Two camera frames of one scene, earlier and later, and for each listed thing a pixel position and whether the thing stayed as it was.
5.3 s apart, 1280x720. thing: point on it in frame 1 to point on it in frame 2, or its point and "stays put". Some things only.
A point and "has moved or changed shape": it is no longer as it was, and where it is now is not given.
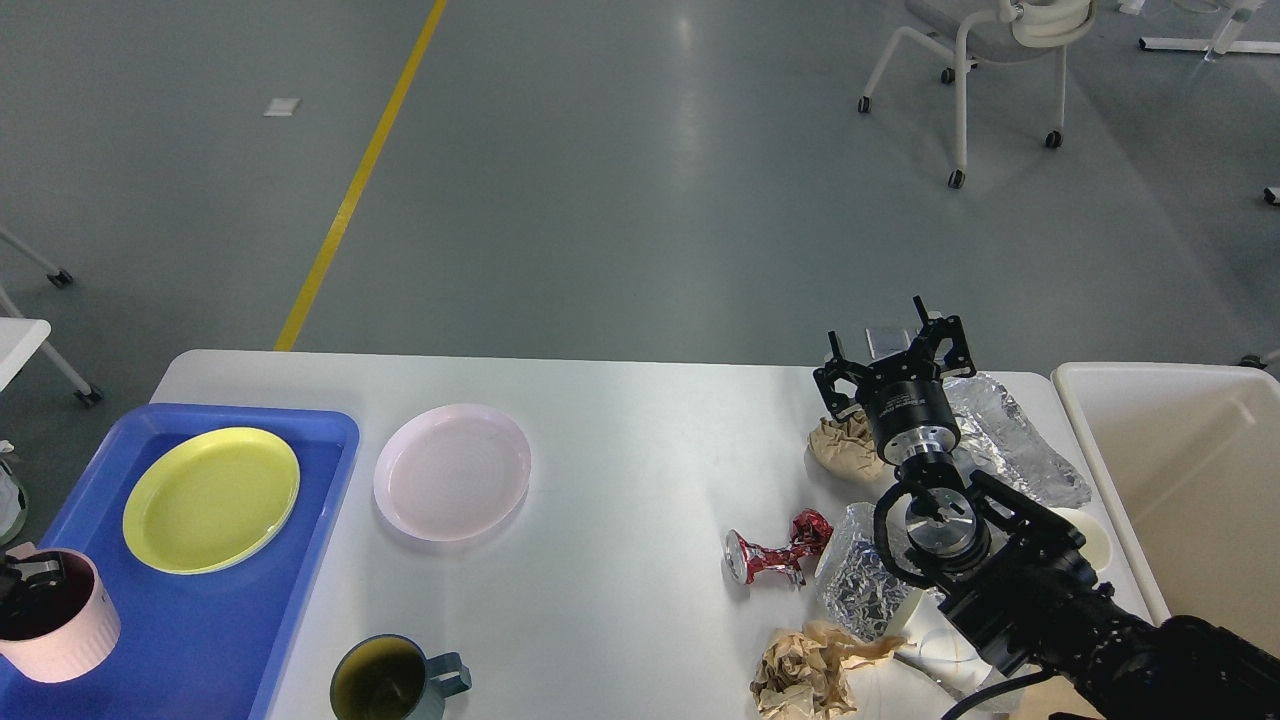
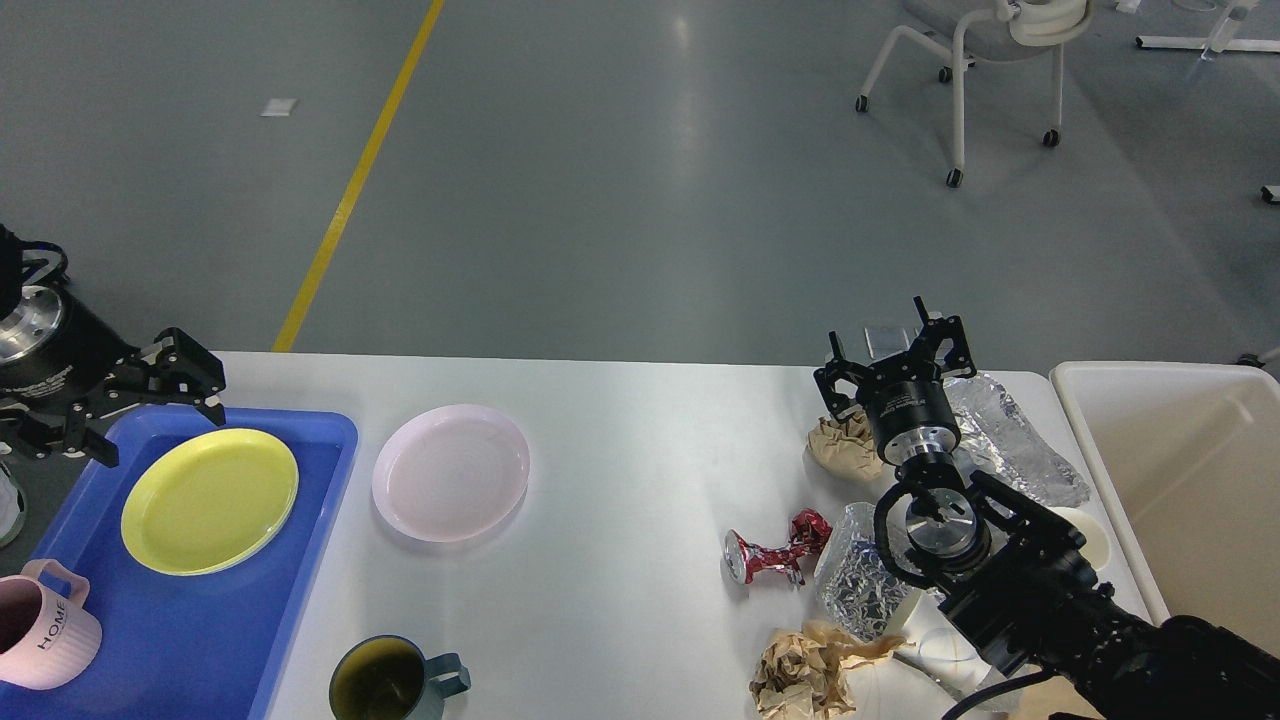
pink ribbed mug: x=66 y=632 has moved or changed shape
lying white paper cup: x=935 y=637 stays put
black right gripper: x=915 y=421 stays put
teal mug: x=390 y=677 stays put
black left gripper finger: x=21 y=576 to x=53 y=348
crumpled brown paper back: x=847 y=448 stays put
